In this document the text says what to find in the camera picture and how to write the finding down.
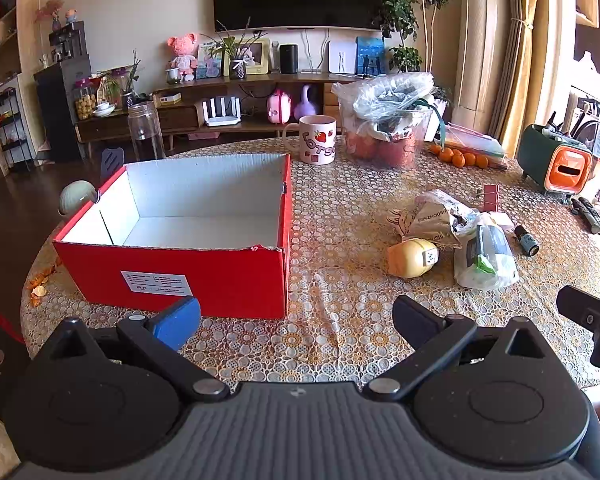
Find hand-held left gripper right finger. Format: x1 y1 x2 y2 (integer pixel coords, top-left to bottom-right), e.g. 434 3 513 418
364 295 556 403

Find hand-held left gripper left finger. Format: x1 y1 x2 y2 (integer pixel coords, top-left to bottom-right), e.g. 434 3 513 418
50 296 231 403

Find red cardboard box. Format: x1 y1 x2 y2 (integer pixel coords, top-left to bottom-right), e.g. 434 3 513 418
52 153 293 320

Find small dark bottle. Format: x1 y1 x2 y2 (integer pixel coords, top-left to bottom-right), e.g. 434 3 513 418
513 225 541 257

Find white green plastic packet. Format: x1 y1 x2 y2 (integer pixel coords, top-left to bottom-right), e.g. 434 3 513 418
454 212 520 291

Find lace-covered desktop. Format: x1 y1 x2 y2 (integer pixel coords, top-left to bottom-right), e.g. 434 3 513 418
20 135 600 396

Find clear bread packet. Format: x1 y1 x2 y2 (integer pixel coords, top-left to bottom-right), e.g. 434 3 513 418
412 189 481 251

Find pink eraser block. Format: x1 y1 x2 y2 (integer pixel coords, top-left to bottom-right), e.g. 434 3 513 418
487 211 516 231

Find orange scraps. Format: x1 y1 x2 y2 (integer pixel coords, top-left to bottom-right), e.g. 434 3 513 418
28 257 63 308

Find pale green round object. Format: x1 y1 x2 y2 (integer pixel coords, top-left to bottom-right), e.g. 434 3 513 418
58 180 102 216

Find green orange desk organizer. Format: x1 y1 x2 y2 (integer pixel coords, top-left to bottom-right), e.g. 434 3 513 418
516 124 595 196

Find clear plastic container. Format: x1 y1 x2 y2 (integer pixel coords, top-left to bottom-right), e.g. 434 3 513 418
340 105 433 170

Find dark slotted chair back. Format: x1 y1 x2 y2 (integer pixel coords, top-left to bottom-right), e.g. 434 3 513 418
100 147 126 186

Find tall clear glass jar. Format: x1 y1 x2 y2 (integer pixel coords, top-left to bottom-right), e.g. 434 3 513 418
127 101 167 162

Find pink strawberry mug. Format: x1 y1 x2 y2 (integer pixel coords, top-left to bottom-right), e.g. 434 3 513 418
282 115 337 166

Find wooden television cabinet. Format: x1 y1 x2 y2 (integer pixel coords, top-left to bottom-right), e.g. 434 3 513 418
75 72 376 143

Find white router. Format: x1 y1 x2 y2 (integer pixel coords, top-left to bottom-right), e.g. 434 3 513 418
201 96 242 127

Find plant in dark vase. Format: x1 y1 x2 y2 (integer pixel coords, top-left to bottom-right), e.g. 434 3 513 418
100 50 143 110

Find jar of yellow balls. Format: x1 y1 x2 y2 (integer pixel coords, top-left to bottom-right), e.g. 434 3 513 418
74 79 98 121

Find pink toy suitcase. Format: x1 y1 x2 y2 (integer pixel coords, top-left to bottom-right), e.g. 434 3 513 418
266 88 293 125

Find purple gourd-shaped ornament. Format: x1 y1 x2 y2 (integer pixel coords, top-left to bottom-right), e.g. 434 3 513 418
293 85 326 122

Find black side cabinet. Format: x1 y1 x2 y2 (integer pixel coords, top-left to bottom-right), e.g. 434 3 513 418
33 55 93 163

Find beige yellow curtain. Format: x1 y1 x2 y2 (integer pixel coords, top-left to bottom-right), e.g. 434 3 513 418
452 0 543 156

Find potted grass plant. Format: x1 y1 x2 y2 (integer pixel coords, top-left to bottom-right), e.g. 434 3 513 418
200 17 268 81

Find picture card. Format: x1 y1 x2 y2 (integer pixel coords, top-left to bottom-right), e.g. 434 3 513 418
196 42 226 80

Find blue picture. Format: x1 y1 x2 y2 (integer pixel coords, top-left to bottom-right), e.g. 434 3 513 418
356 36 387 76

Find pink plush doll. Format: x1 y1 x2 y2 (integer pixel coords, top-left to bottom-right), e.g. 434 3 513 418
166 33 201 81

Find white panel device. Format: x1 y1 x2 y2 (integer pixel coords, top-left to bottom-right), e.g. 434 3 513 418
328 40 357 75

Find black speaker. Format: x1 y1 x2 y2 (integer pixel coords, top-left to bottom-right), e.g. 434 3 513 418
279 43 299 75

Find black coffee machine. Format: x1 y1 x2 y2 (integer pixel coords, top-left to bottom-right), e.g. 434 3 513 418
48 21 88 63

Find potted indoor tree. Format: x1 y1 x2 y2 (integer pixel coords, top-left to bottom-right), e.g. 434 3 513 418
372 0 457 75

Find pink flowers in vase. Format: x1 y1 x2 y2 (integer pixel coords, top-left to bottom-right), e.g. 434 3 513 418
34 0 65 33

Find black wire shelf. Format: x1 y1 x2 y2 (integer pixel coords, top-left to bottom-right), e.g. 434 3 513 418
0 87 33 171

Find yellow photo frame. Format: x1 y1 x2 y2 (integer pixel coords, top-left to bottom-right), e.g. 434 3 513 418
232 37 271 76

